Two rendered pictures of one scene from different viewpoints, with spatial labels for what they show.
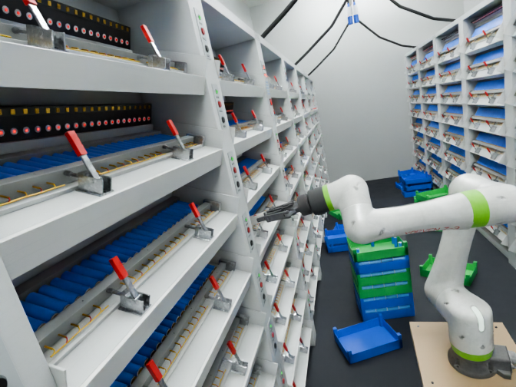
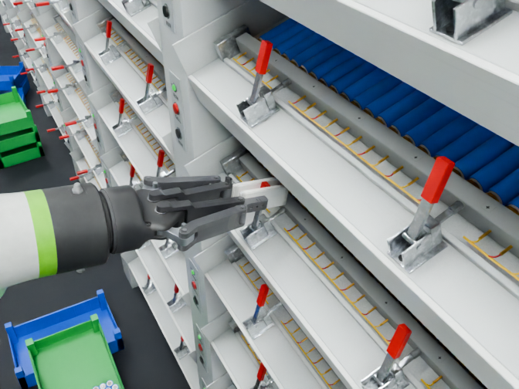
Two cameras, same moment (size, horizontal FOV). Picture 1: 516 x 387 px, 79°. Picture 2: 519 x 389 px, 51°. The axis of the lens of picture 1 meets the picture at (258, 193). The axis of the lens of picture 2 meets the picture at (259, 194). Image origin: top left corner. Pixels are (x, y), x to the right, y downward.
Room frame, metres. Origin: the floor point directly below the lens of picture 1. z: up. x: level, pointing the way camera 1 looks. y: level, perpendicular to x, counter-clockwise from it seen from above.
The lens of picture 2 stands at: (1.50, -0.38, 1.37)
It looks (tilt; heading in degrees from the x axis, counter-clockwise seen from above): 37 degrees down; 134
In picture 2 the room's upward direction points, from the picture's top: straight up
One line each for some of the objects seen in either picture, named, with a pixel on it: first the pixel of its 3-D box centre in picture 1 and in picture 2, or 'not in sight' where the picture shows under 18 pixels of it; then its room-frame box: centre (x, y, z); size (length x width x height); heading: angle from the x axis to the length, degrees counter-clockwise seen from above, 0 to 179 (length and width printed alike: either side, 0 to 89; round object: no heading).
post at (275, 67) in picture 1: (289, 176); not in sight; (2.27, -0.26, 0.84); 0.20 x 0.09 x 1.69; 73
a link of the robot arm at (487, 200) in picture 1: (491, 205); not in sight; (0.89, -0.70, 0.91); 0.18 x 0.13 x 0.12; 85
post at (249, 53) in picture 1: (271, 206); not in sight; (1.60, -0.05, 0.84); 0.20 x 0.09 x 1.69; 73
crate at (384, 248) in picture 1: (375, 245); not in sight; (1.72, -0.62, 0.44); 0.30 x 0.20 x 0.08; 82
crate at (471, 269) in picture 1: (448, 269); not in sight; (1.93, -1.18, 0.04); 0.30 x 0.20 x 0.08; 41
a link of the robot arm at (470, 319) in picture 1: (467, 322); not in sight; (0.92, -0.62, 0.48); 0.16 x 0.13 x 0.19; 175
